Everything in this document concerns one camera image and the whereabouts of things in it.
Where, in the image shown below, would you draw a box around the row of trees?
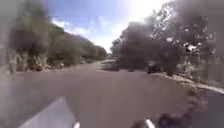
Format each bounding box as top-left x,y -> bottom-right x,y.
0,0 -> 108,74

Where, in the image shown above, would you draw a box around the grey-brown asphalt road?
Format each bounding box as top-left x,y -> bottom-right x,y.
0,60 -> 224,128

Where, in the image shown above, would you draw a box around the dense green trees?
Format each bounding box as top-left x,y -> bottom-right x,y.
109,0 -> 224,84

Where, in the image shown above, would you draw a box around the pale kerb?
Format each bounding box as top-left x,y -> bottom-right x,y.
159,72 -> 224,95

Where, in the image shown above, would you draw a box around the dark vehicle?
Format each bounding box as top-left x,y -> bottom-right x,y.
145,60 -> 163,75

